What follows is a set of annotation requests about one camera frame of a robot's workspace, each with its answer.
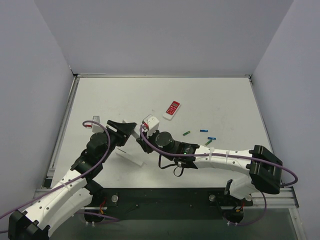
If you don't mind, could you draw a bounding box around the grey white remote control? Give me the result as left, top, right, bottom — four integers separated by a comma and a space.
122, 119, 140, 139

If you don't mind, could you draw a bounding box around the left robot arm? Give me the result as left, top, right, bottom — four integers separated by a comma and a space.
8, 120, 137, 240

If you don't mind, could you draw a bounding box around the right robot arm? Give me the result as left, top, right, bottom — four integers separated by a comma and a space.
133, 129, 283, 202

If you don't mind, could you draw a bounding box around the red white remote control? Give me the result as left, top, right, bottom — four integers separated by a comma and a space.
162, 101, 181, 121

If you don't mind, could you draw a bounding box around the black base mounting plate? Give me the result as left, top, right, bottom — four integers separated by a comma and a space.
77, 188, 253, 223

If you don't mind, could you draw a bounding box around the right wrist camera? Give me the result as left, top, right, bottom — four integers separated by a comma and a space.
142, 114, 160, 138

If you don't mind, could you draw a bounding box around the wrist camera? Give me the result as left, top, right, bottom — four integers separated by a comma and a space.
142, 114, 160, 138
83, 115, 103, 134

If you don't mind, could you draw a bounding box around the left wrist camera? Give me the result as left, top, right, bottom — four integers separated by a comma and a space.
83, 115, 103, 134

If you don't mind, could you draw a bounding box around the aluminium table frame rail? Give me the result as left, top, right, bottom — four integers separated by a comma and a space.
29, 72, 300, 211

